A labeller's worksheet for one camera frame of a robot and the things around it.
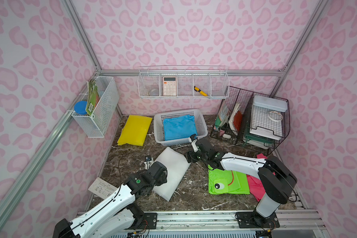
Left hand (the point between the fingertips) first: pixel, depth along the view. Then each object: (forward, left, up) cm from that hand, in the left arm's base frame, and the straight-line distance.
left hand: (158, 173), depth 80 cm
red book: (+37, -50, -1) cm, 62 cm away
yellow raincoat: (+37, +23, -10) cm, 45 cm away
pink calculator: (+47, -5, +22) cm, 52 cm away
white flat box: (+24, -59, +11) cm, 65 cm away
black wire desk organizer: (+52, -58, +8) cm, 78 cm away
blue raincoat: (+37, -10, -5) cm, 38 cm away
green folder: (+41, -40, -6) cm, 57 cm away
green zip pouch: (+22, -54, +1) cm, 58 cm away
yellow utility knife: (+50, -22, +18) cm, 57 cm away
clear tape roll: (+48, +6, +17) cm, 51 cm away
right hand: (+13, -16, 0) cm, 21 cm away
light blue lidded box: (+40, -70, +14) cm, 82 cm away
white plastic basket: (+34, -26, -2) cm, 43 cm away
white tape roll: (+33, -70, +10) cm, 78 cm away
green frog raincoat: (-2, -38, -7) cm, 39 cm away
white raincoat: (+8, -9, -7) cm, 14 cm away
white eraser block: (+29, -43, -6) cm, 52 cm away
